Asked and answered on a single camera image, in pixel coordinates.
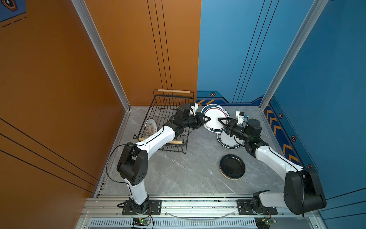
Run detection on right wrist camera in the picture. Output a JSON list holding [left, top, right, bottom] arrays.
[[235, 111, 249, 126]]

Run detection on circuit board right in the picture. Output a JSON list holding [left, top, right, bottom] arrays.
[[255, 218, 277, 229]]

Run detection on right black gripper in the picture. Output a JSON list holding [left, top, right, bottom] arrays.
[[218, 119, 251, 143]]

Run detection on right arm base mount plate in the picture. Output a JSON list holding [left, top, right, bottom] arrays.
[[236, 199, 278, 215]]

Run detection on white plate orange sunburst pattern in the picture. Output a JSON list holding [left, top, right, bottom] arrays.
[[144, 118, 157, 138]]

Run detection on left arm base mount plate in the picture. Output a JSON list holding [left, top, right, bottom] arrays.
[[122, 199, 162, 216]]

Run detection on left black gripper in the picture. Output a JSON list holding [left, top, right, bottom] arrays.
[[182, 112, 211, 130]]

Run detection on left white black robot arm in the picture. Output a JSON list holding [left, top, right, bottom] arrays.
[[116, 103, 211, 214]]

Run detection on black plate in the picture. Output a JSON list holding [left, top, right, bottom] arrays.
[[219, 154, 246, 176]]

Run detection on black wire dish rack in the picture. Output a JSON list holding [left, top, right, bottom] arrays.
[[133, 89, 195, 154]]

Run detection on green circuit board left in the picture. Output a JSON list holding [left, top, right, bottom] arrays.
[[132, 218, 153, 229]]

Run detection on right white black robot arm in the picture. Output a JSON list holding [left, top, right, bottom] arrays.
[[218, 118, 327, 215]]

